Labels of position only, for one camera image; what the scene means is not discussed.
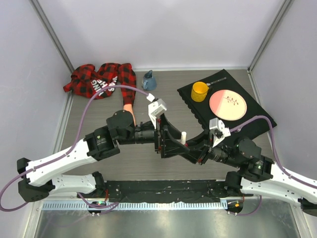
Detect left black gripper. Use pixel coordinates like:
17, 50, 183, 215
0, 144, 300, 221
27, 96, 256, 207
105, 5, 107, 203
117, 113, 189, 157

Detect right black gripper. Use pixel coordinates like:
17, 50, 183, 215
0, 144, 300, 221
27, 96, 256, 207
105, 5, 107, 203
180, 128, 241, 167

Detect white nail polish cap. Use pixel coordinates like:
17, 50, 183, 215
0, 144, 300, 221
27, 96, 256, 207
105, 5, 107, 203
180, 131, 187, 145

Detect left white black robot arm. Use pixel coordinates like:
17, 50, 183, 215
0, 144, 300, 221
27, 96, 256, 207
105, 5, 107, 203
17, 110, 186, 202

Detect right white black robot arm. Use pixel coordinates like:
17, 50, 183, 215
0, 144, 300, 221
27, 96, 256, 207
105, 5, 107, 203
180, 128, 317, 216

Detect pink cream plate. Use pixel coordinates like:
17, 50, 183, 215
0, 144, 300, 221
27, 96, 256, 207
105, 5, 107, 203
209, 90, 247, 121

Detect mannequin hand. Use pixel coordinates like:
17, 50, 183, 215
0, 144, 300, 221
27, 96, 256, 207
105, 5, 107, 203
123, 104, 136, 125

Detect yellow mug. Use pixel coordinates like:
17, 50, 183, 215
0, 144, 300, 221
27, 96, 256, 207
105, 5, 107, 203
191, 81, 210, 103

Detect blue ceramic jug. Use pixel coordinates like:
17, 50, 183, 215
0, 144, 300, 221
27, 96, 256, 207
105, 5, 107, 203
142, 70, 157, 91

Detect black placemat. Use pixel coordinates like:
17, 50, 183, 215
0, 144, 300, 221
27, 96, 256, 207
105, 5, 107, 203
177, 69, 277, 129

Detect red black plaid shirt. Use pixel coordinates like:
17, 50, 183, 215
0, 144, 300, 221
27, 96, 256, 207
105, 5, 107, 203
63, 62, 137, 100

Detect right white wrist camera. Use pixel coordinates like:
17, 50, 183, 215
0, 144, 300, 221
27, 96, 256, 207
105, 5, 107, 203
209, 118, 231, 148

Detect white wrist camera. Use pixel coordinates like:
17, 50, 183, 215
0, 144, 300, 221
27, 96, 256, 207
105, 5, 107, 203
146, 93, 167, 129
209, 118, 231, 148

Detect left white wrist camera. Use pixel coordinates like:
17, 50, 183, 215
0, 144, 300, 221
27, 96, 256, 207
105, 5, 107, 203
146, 93, 167, 129

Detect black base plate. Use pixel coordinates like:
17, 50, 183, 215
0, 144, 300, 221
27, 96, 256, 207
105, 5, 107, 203
77, 178, 255, 203

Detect dark handled knife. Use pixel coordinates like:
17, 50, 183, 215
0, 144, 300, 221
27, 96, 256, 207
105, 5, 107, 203
206, 77, 227, 86

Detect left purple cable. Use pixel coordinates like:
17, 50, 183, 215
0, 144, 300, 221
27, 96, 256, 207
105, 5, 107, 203
0, 84, 151, 214

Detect white cable duct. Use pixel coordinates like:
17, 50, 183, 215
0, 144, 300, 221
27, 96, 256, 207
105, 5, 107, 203
42, 200, 227, 211

